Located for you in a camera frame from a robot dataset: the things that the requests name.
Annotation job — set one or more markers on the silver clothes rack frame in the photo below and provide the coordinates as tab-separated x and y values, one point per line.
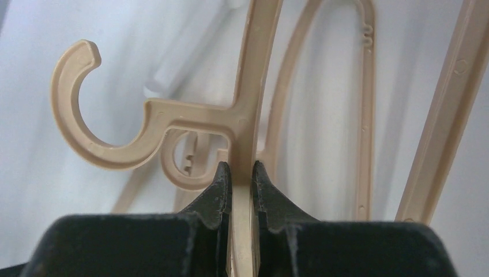
198	31

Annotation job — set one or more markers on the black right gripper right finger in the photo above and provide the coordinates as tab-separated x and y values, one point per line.
293	243

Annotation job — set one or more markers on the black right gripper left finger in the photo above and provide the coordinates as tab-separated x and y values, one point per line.
192	242

